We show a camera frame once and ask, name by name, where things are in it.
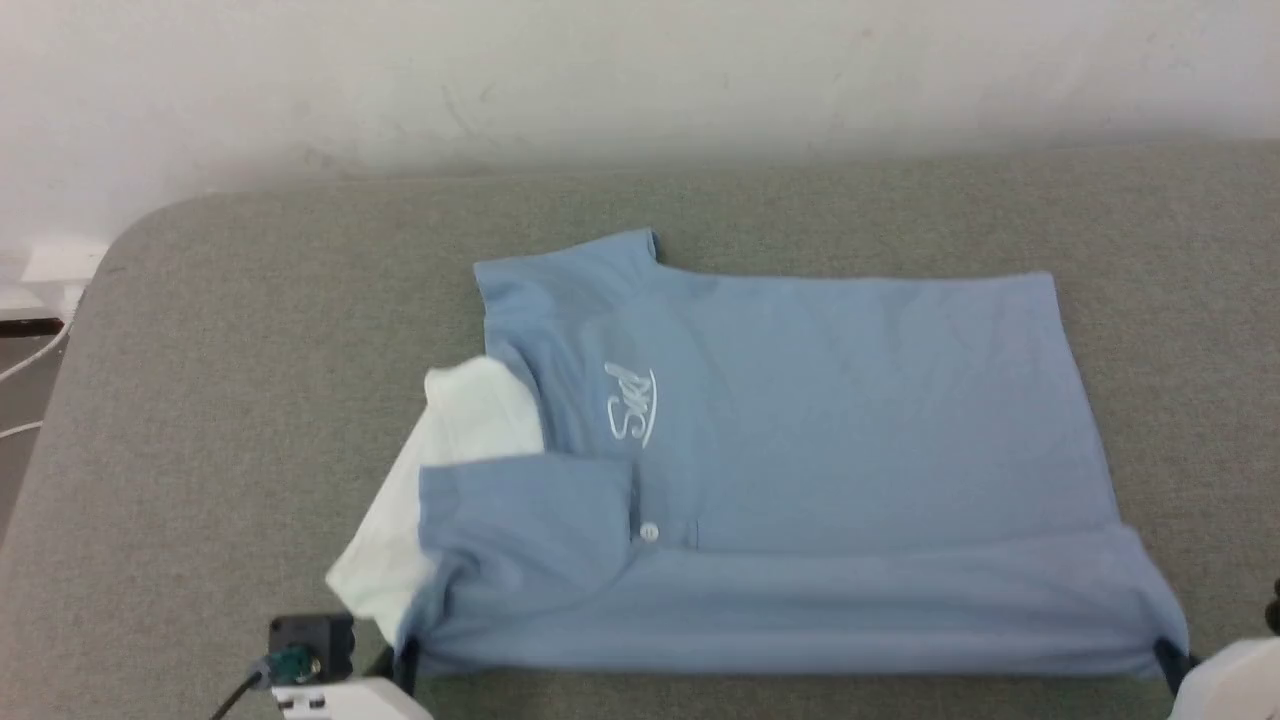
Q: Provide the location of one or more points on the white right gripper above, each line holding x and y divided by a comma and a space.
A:
1230, 685

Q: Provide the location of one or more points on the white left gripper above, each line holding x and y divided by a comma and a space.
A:
350, 700

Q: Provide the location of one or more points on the light blue polo shirt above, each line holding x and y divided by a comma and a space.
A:
800, 450

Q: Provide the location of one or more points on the grey fabric sofa cushion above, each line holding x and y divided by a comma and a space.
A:
250, 400

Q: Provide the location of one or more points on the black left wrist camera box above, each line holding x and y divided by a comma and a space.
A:
312, 640

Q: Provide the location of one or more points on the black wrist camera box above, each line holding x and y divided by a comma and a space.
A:
312, 640
1274, 605

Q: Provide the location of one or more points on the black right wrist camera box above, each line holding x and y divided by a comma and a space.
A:
1274, 605

